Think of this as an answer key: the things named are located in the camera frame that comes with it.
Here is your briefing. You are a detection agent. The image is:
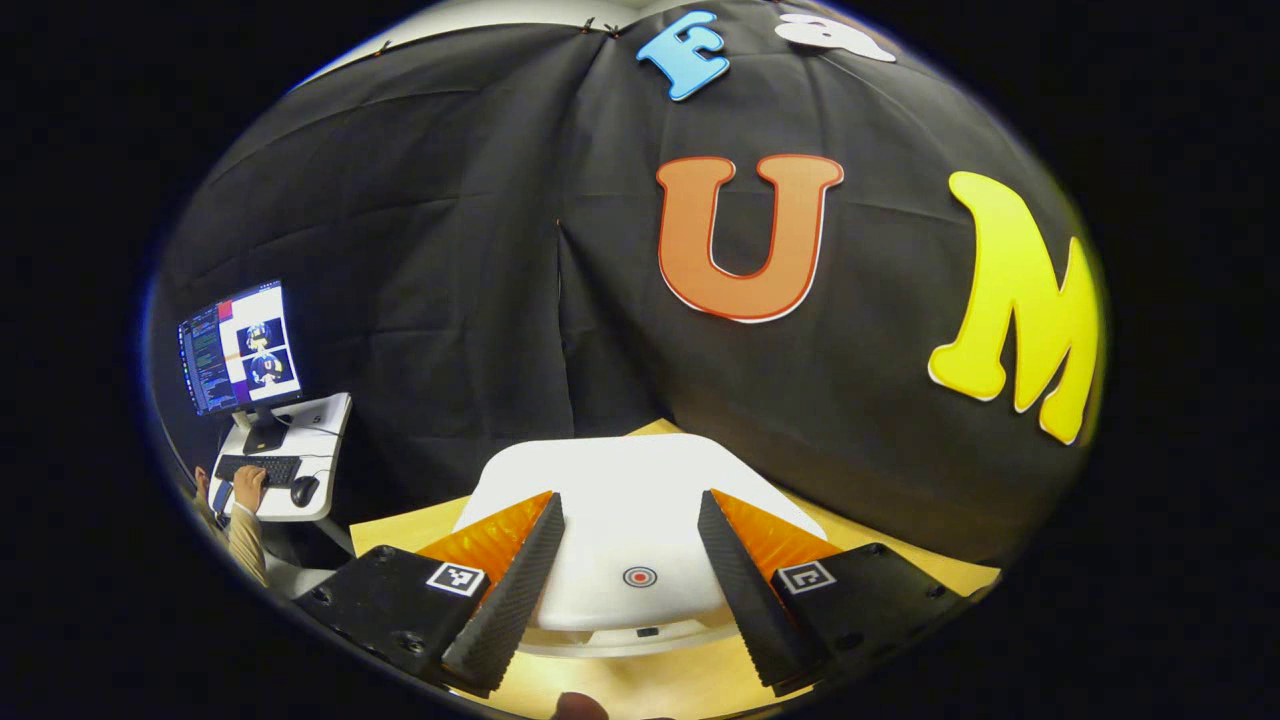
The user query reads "computer monitor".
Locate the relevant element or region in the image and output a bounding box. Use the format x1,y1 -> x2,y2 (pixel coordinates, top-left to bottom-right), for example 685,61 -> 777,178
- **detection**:
178,280 -> 306,456

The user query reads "white desktop garbage bin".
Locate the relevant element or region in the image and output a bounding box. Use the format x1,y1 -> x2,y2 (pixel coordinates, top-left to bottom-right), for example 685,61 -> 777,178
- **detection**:
452,433 -> 829,658

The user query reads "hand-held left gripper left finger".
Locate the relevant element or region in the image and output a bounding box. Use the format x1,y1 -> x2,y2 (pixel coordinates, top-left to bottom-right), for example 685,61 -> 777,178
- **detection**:
293,490 -> 566,699

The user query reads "wooden desktop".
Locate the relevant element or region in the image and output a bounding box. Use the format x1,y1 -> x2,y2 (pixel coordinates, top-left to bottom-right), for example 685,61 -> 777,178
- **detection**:
348,418 -> 1003,720

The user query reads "black keyboard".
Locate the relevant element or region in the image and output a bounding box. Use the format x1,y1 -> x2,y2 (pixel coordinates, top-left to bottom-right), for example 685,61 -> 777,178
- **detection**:
215,455 -> 303,487

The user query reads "white computer table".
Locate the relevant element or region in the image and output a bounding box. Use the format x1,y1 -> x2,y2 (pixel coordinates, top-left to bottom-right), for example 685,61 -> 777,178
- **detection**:
208,392 -> 353,523

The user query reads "black backdrop cloth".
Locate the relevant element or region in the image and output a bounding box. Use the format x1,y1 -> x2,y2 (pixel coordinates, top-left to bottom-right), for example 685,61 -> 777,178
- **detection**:
145,0 -> 1111,571

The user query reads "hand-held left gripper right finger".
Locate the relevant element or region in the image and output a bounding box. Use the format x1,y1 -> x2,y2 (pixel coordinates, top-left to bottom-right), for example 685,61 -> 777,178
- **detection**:
697,489 -> 976,697

